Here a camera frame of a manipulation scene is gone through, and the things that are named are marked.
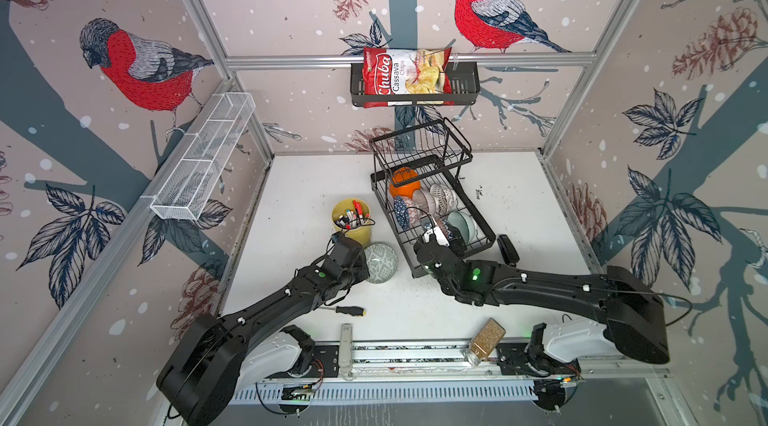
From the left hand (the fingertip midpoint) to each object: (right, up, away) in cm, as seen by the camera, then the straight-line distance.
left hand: (367, 267), depth 85 cm
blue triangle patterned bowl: (+11, +14, +17) cm, 24 cm away
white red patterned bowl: (+24, +19, +10) cm, 32 cm away
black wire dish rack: (+21, +35, +11) cm, 43 cm away
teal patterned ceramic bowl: (+29, +12, +3) cm, 32 cm away
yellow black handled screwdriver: (-3, -10, -5) cm, 12 cm away
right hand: (+18, +9, -4) cm, 20 cm away
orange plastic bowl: (+11, +25, -3) cm, 27 cm away
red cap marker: (-3, +18, +3) cm, 18 cm away
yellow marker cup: (-1, +10, -1) cm, 10 cm away
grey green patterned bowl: (+4, 0, +5) cm, 7 cm away
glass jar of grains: (+30, -15, -12) cm, 36 cm away
